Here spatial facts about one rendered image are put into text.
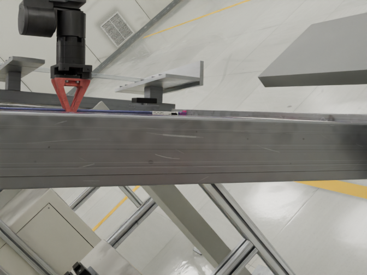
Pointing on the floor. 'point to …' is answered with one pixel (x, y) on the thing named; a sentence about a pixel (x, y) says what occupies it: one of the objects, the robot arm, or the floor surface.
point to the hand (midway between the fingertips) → (70, 111)
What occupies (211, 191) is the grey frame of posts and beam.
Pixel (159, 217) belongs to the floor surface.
